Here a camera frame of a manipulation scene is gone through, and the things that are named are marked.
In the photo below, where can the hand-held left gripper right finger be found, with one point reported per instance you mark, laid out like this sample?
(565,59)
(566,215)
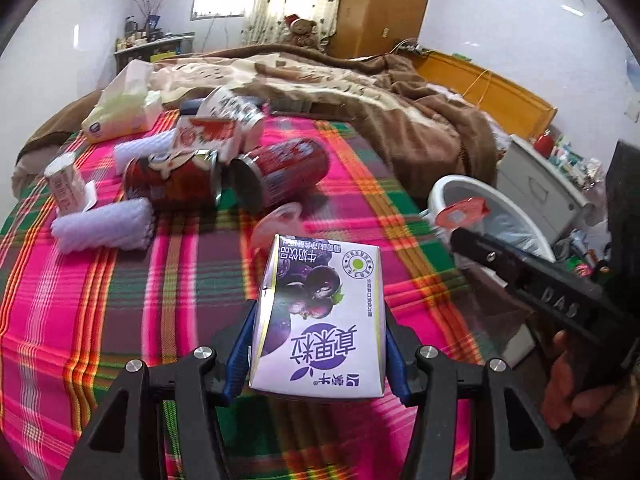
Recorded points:
(395,360)

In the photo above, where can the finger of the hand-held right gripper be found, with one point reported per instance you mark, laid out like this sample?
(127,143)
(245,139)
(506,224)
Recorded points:
(492,257)

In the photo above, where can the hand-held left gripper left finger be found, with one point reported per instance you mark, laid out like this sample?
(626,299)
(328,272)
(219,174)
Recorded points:
(240,355)

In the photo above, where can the small red packet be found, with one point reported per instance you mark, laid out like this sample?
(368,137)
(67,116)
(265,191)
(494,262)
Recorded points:
(460,214)

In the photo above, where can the white plastic bin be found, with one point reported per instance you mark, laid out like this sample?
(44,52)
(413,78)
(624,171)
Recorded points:
(442,195)

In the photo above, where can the purple milk carton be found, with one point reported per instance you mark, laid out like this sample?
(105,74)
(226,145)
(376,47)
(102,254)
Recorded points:
(320,310)

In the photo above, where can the red drink can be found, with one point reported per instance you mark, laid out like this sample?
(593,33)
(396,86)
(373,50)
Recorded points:
(170,182)
(290,165)

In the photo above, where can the white foam net sleeve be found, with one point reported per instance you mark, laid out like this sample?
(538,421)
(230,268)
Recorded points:
(100,225)
(142,150)

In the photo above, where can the patterned paper cup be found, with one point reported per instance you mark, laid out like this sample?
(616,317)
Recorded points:
(225,105)

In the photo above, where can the person's right hand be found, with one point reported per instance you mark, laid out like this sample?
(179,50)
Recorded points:
(562,390)

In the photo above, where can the grey bin liner bag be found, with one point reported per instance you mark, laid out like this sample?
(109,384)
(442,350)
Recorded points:
(512,230)

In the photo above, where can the colourful bags pile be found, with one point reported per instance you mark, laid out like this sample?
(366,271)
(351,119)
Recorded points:
(580,255)

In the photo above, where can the grey nightstand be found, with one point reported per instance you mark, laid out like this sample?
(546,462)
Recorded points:
(540,185)

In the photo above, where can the toiletries clutter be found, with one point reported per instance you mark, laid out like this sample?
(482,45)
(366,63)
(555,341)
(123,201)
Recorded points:
(575,160)

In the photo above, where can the red jar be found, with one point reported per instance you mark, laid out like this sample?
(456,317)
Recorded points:
(544,146)

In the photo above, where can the pink plaid bed sheet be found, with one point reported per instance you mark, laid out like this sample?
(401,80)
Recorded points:
(125,310)

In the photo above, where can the brown patterned blanket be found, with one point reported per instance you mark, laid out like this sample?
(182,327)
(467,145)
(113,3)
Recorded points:
(400,125)

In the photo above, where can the wooden headboard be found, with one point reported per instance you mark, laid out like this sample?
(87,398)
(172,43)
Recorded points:
(500,95)

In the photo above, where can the white power strip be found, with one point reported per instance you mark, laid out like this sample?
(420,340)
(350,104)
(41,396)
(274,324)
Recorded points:
(412,48)

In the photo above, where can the red and white carton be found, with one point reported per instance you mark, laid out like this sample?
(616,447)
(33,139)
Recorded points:
(205,132)

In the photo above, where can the small white printed cup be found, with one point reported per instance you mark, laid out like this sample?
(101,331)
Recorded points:
(65,185)

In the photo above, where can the black smartphone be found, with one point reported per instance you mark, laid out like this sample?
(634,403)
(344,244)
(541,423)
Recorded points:
(292,105)

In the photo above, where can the blue glasses case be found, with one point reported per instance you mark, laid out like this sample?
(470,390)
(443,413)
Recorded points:
(192,106)

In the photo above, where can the soft tissue pack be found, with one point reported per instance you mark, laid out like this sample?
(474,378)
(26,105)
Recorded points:
(120,110)

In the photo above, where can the wooden wardrobe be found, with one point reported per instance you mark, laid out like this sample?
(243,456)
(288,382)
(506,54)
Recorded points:
(385,5)

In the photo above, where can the brown teddy bear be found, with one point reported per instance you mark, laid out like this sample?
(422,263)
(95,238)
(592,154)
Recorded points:
(300,30)

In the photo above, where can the white wall socket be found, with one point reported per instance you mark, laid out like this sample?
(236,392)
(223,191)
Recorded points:
(634,110)

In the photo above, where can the cluttered wall shelf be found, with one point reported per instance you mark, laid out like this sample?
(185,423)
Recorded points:
(150,50)

